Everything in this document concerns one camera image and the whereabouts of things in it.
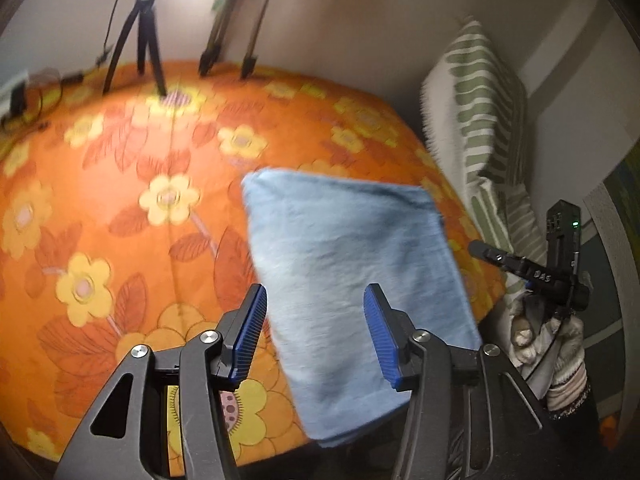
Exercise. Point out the white power strip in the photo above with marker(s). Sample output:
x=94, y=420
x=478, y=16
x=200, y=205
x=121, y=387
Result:
x=21, y=78

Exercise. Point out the small black tripod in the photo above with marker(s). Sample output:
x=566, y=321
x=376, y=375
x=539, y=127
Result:
x=148, y=48

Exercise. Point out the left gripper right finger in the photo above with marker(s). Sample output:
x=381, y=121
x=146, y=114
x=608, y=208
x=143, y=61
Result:
x=390, y=331

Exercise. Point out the black power adapter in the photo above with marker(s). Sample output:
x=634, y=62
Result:
x=18, y=101

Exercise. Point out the green striped white pillow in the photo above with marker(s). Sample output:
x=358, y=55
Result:
x=474, y=109

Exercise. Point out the striped sleeve forearm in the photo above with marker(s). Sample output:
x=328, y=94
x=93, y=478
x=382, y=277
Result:
x=578, y=428

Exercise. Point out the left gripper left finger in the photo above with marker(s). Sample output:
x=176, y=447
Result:
x=240, y=331

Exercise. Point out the right gloved hand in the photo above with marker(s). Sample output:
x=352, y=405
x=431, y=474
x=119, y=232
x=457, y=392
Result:
x=550, y=356

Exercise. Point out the orange floral bedsheet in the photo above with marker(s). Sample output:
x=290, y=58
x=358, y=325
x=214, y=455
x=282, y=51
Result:
x=122, y=220

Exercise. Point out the light blue denim pants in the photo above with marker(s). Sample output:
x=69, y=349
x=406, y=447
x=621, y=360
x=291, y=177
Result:
x=317, y=243

